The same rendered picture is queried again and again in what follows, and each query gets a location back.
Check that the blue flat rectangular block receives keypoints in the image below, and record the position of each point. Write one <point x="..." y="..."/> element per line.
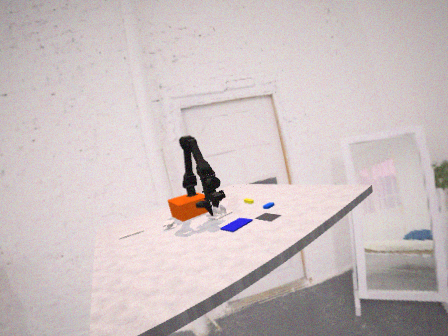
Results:
<point x="236" y="224"/>

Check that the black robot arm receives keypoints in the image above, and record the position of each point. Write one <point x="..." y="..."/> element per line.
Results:
<point x="203" y="169"/>

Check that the small blue flat block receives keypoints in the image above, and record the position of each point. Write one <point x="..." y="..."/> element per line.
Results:
<point x="268" y="205"/>

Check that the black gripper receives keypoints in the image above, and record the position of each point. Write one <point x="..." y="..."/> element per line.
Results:
<point x="206" y="204"/>

